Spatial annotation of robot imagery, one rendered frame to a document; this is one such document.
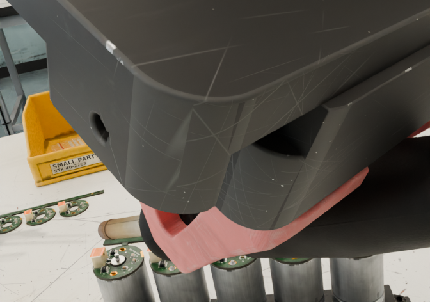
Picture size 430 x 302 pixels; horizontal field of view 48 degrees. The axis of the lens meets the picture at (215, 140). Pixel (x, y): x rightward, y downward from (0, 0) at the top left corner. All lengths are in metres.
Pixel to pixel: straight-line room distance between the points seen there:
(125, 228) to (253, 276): 0.07
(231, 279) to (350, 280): 0.05
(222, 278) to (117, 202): 0.21
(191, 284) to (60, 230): 0.20
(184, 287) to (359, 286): 0.08
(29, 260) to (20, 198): 0.11
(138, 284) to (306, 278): 0.08
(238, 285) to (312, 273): 0.03
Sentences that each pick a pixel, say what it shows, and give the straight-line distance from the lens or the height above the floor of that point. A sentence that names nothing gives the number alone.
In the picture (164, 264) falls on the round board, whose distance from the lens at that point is 0.23.
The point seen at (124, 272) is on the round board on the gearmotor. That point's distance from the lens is 0.24.
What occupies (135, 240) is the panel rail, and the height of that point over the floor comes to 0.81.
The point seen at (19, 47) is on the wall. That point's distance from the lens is 4.67.
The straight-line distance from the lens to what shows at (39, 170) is 0.49.
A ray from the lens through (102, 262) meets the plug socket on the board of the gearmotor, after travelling 0.24.
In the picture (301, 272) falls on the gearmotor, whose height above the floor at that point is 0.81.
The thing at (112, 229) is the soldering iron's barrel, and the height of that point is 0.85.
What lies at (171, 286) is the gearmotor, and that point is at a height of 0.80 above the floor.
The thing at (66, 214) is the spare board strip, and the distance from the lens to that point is 0.43.
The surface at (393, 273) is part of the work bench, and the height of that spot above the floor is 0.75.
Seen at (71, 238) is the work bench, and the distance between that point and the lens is 0.40.
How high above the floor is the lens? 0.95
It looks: 24 degrees down
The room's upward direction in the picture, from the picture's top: 10 degrees counter-clockwise
